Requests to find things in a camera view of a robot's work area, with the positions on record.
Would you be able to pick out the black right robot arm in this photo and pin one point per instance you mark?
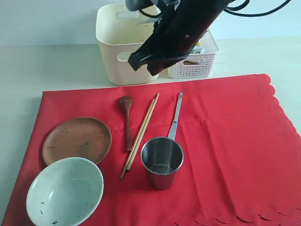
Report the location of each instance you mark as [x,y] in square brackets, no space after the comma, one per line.
[179,26]

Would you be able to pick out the silver table knife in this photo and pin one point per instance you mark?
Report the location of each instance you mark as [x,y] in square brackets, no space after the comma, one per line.
[172,131]

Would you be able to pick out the red table cloth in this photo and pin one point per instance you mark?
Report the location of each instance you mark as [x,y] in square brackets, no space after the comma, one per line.
[242,155]

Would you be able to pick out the brown wooden spoon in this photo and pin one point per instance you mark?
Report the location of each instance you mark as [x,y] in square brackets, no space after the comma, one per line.
[125,104]

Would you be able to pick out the orange fried food piece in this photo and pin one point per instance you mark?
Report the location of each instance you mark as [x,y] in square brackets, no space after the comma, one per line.
[190,63]

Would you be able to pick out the large cream plastic bin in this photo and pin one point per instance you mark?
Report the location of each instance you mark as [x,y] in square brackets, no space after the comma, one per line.
[120,33]

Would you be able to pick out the pale green bowl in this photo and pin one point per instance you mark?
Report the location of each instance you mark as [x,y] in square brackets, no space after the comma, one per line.
[65,193]

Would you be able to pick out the white perforated plastic basket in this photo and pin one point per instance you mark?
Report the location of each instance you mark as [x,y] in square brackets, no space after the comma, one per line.
[206,61]

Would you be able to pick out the wooden chopstick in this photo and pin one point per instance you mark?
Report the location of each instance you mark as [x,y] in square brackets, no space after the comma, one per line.
[124,170]
[150,113]

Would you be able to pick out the brown wooden plate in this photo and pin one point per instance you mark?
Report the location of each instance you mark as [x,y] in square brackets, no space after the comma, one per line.
[84,137]

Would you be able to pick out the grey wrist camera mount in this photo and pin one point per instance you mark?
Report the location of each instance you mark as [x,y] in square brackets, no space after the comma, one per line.
[135,5]

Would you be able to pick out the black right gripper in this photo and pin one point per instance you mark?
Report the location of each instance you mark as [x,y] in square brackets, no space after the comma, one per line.
[181,24]

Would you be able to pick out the stainless steel cup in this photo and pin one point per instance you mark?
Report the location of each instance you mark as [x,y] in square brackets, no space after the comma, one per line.
[162,157]

